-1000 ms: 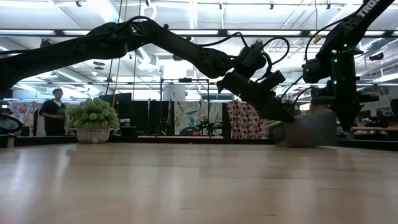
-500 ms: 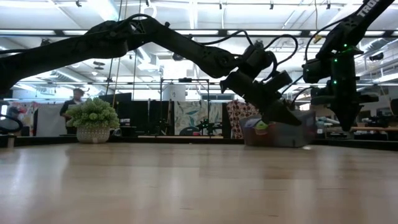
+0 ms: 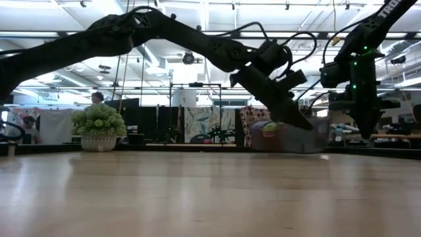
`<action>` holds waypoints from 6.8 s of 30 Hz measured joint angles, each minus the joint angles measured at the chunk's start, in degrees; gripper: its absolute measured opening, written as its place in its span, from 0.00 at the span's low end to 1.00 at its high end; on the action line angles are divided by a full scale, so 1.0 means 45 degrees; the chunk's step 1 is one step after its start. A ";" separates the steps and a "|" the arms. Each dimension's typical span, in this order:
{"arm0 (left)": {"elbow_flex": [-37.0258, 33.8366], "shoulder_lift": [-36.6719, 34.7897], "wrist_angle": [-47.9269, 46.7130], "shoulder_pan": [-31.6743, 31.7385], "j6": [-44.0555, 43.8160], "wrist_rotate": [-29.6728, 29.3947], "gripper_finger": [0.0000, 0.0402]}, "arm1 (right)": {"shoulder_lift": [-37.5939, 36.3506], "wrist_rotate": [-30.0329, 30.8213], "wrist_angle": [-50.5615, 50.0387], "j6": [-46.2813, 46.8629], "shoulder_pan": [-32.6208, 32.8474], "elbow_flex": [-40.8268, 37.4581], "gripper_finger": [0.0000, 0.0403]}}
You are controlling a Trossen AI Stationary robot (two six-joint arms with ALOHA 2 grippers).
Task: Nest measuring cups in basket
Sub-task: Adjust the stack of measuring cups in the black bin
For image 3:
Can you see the green potted plant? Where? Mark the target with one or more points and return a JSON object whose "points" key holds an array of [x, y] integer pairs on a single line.
{"points": [[98, 125]]}

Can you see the person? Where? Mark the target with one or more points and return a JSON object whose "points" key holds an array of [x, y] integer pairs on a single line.
{"points": [[97, 98], [29, 128]]}

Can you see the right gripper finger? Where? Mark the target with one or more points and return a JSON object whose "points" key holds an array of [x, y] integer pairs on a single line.
{"points": [[361, 120], [373, 120]]}

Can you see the white cylinder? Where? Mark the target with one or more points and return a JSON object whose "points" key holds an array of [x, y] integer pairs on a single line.
{"points": [[184, 98]]}

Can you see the brown patterned cloth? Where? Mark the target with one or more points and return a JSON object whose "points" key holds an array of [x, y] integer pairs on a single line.
{"points": [[255, 113]]}

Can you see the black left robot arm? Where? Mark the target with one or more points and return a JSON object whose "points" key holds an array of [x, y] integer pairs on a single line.
{"points": [[98, 39]]}

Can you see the colourful printed cloth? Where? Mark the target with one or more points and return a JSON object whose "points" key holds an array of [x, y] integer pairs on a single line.
{"points": [[16, 113]]}

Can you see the black metal rack frame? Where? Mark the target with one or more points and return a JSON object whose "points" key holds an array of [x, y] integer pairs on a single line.
{"points": [[195, 85]]}

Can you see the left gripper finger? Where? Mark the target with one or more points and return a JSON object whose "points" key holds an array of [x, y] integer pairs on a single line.
{"points": [[299, 115], [284, 116]]}

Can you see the grey plastic basket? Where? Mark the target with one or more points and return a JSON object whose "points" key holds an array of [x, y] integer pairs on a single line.
{"points": [[306, 140]]}

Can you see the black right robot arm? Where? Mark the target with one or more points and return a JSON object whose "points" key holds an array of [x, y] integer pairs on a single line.
{"points": [[378, 19]]}

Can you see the black table frame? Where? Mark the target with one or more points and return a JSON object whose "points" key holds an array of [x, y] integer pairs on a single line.
{"points": [[148, 147]]}

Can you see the black ceiling spotlight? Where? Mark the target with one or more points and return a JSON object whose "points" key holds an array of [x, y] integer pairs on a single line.
{"points": [[398, 60], [188, 58]]}

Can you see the grey hanging cloth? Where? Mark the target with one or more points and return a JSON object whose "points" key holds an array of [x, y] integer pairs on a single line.
{"points": [[56, 126]]}

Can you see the black partition panel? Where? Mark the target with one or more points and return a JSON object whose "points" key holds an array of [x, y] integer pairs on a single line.
{"points": [[144, 121]]}

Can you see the purple measuring cup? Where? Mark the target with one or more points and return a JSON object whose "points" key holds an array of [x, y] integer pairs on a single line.
{"points": [[260, 124]]}

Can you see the small black background machine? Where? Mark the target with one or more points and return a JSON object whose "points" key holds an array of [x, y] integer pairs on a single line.
{"points": [[220, 132]]}

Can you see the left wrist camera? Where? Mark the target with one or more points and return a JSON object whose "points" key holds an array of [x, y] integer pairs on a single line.
{"points": [[294, 80]]}

